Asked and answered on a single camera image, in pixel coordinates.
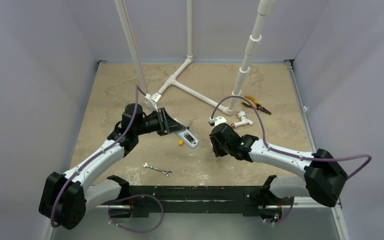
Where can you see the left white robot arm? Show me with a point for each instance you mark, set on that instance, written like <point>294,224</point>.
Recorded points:
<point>67,196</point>

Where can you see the silver open-end wrench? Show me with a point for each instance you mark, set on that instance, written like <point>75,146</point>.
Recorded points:
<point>165,172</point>

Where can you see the white remote control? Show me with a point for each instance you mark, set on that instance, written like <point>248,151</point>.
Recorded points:
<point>187,137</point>

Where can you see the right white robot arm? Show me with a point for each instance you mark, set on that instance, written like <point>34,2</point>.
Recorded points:
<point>316,175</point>

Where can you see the aluminium frame rail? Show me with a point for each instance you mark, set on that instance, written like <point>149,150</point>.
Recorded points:
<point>302,107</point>

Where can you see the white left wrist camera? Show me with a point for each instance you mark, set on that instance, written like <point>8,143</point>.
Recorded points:
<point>152,100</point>

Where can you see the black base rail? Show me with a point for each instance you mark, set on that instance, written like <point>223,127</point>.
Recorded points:
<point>249,201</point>

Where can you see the yellow handled pliers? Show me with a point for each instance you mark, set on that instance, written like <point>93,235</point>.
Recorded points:
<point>256,104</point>

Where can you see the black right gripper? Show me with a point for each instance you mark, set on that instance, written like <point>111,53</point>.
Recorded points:
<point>220,140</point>

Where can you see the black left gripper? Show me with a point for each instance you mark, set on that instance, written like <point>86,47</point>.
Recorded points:
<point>166,124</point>

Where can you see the white jointed vertical pipe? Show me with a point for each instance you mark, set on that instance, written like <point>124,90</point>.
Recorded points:
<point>254,40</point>

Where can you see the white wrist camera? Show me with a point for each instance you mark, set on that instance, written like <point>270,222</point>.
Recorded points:
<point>152,100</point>
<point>217,120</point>

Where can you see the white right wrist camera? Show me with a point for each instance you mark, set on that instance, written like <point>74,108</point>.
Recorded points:
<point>217,120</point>

